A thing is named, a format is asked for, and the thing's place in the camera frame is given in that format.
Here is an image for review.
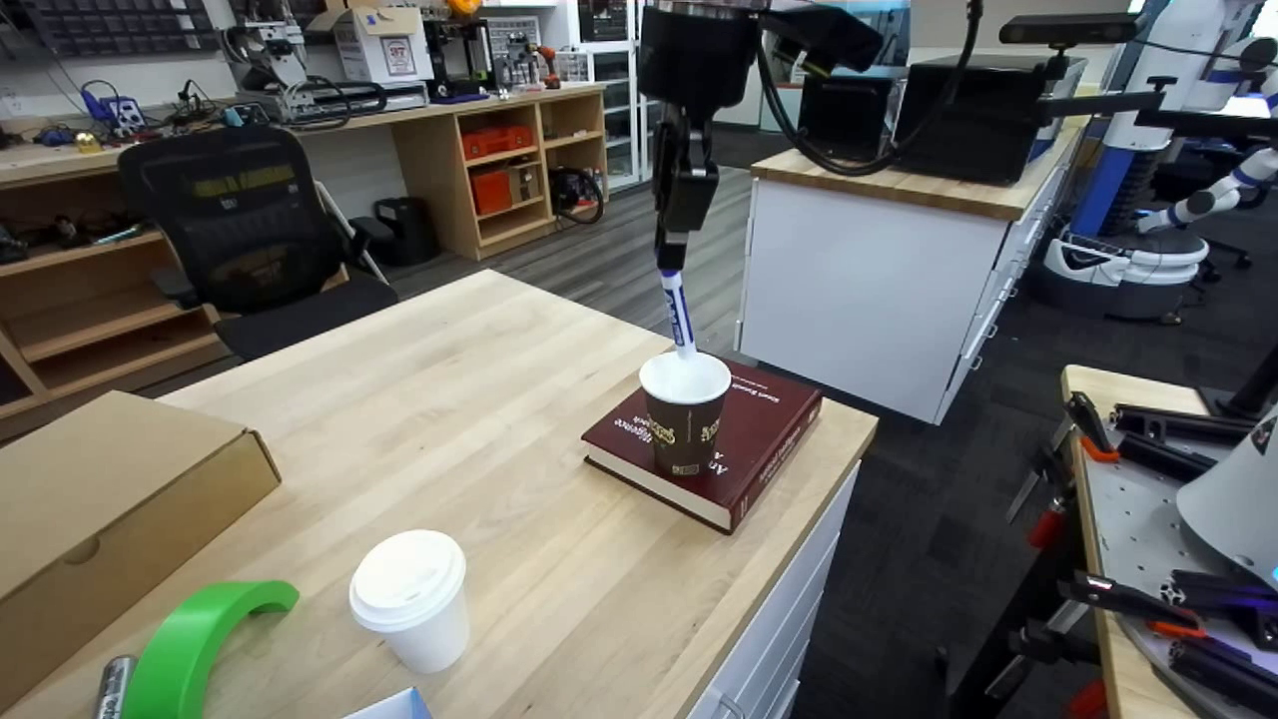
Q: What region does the black case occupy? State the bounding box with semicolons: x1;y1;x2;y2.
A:
886;50;1067;188

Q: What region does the white wood top workbench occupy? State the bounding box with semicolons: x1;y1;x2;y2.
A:
0;267;883;719

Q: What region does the blue capped white marker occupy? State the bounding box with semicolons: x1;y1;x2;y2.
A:
661;265;703;358

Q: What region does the blue number cube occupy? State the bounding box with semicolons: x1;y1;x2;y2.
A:
340;682;434;719

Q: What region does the brown paper cup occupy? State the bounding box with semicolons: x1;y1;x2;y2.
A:
635;347;736;483

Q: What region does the black coffee machine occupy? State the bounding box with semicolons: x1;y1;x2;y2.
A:
422;12;501;104

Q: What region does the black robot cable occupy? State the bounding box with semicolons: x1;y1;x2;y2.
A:
755;0;991;178

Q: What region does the green tape roll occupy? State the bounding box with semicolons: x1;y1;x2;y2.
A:
120;578;305;719

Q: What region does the black silver marker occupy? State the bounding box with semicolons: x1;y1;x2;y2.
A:
91;652;140;719

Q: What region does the white bench with wood top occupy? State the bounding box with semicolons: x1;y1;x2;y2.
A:
736;110;1092;430

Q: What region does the black mesh office chair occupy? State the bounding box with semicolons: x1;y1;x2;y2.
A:
116;125;402;366

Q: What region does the glass door cabinet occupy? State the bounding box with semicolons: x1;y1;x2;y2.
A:
577;0;654;190

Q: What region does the black metal bar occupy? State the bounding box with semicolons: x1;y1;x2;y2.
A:
1109;398;1264;450

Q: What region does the black pegboard panel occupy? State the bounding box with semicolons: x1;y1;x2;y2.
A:
0;0;223;58

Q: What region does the long wooden low shelf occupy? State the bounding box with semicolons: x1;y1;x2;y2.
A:
0;132;233;447

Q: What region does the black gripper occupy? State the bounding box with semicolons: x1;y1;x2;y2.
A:
641;7;764;274

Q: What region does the white and blue mobile robot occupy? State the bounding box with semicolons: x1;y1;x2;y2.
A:
1037;0;1278;327

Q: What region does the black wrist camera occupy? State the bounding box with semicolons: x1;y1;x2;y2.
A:
774;4;886;78

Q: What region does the blue tool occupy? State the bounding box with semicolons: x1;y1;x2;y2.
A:
75;76;148;140

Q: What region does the white cardboard box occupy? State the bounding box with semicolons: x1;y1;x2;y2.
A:
330;4;441;97

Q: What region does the wooden shelf cabinet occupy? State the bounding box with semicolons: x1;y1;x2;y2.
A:
392;85;615;265

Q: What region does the black orange bar clamp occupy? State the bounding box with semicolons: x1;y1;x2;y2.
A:
1063;389;1132;469
1148;610;1278;715
1055;567;1278;636

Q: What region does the flat cardboard box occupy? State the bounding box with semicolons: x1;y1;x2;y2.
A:
0;389;287;715

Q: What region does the white cup with lid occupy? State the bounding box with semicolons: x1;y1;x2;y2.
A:
345;527;477;678

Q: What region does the black coiled cable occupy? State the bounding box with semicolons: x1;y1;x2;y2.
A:
546;162;611;228

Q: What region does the red storage bin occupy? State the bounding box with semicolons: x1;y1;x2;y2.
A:
461;117;542;162
466;161;546;221

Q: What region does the dark red hardcover book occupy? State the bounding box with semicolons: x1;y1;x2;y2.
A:
578;354;828;538

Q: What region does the black bin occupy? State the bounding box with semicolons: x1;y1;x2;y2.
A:
366;197;444;267

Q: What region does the wooden side table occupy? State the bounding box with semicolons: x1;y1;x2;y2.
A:
1057;358;1278;719

